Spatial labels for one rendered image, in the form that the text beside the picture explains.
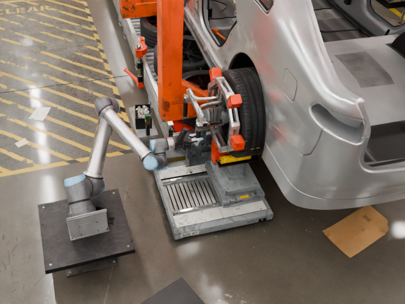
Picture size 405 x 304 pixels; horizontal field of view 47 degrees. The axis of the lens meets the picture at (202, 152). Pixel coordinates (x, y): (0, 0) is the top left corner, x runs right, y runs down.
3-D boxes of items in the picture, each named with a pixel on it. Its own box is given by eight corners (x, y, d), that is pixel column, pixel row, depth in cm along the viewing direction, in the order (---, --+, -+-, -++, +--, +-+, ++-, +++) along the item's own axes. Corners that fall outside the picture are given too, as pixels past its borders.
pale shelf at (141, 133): (158, 137, 390) (158, 134, 388) (138, 140, 386) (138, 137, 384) (147, 107, 420) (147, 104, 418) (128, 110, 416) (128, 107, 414)
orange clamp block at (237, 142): (239, 141, 331) (244, 149, 324) (229, 143, 329) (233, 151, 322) (240, 134, 326) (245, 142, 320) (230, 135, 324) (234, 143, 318)
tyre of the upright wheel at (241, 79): (251, 157, 383) (283, 147, 319) (224, 162, 377) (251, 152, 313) (235, 80, 388) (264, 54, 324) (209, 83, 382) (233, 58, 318)
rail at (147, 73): (177, 143, 424) (178, 124, 409) (167, 145, 421) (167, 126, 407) (128, 20, 597) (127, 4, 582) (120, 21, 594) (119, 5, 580)
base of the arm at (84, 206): (65, 218, 313) (62, 204, 313) (71, 216, 332) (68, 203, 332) (93, 211, 315) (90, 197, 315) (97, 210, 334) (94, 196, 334)
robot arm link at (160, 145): (150, 154, 326) (147, 140, 327) (167, 152, 330) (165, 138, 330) (152, 154, 317) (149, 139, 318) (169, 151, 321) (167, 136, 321)
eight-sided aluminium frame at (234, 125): (234, 166, 346) (243, 107, 310) (226, 167, 344) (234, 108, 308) (212, 122, 384) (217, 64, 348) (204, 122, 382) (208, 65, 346)
